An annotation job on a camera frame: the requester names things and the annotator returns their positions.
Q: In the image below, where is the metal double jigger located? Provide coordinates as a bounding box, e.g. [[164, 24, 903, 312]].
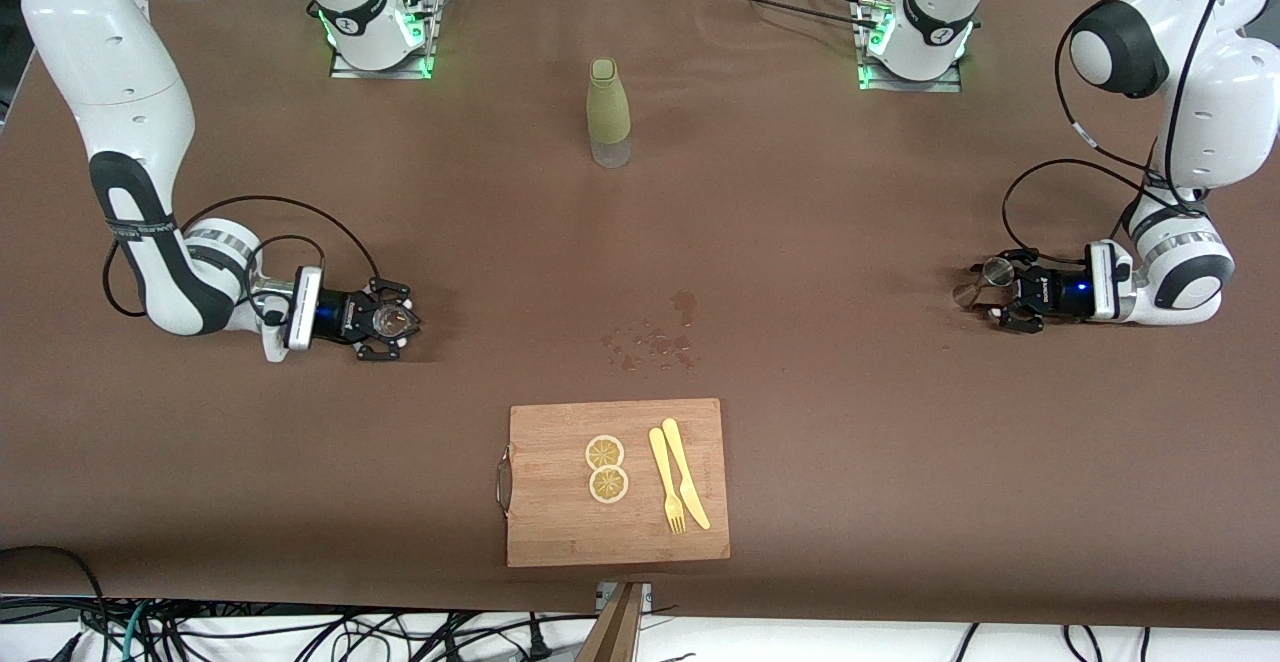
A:
[[952, 256, 1016, 311]]

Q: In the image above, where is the green sleeved glass bottle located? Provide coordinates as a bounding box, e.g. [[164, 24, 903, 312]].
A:
[[586, 58, 633, 169]]

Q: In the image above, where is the yellow plastic fork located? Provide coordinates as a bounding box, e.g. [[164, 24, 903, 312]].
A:
[[648, 428, 689, 535]]

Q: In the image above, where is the yellow plastic knife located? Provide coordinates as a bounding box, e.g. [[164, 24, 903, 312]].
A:
[[661, 418, 712, 531]]

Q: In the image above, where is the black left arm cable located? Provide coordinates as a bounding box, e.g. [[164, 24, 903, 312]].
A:
[[1000, 0, 1251, 263]]

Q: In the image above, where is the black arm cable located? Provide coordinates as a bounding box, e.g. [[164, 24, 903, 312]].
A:
[[103, 195, 386, 343], [1000, 0, 1251, 263]]

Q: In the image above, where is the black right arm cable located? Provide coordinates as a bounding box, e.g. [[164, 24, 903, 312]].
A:
[[103, 195, 386, 343]]

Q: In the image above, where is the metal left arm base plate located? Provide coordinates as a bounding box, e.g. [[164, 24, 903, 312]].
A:
[[857, 0, 963, 93]]

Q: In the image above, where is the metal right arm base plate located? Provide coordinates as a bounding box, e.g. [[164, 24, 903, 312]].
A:
[[330, 0, 441, 81]]

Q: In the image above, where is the wooden cutting board with handle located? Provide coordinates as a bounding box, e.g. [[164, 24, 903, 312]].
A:
[[496, 398, 731, 569]]

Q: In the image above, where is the thick black floor cable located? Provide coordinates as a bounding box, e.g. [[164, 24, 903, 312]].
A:
[[0, 546, 111, 662]]

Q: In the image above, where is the black cable on table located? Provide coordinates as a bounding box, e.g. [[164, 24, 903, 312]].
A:
[[695, 0, 881, 33]]

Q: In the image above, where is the wooden post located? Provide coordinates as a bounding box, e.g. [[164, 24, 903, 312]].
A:
[[575, 582, 646, 662]]

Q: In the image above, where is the teal floor cable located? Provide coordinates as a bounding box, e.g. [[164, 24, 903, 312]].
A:
[[120, 602, 151, 662]]

